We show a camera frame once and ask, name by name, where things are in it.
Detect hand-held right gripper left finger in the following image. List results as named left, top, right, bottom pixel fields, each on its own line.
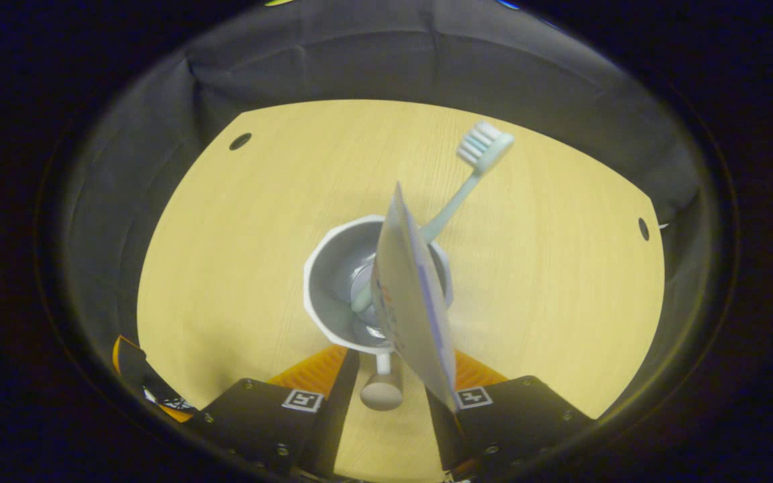
left=195, top=345, right=360, bottom=478

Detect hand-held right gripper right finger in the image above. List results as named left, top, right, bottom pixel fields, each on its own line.
left=425, top=349, right=594, bottom=480

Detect white cup with wooden handle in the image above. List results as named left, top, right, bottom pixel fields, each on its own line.
left=303, top=215, right=454, bottom=411

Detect white toothpaste tube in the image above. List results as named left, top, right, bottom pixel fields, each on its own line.
left=370, top=181, right=458, bottom=411

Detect pale green toothbrush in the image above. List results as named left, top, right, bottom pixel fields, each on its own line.
left=350, top=121, right=515, bottom=316

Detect black backdrop cloth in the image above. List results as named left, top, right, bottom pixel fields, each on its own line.
left=58, top=0, right=723, bottom=417

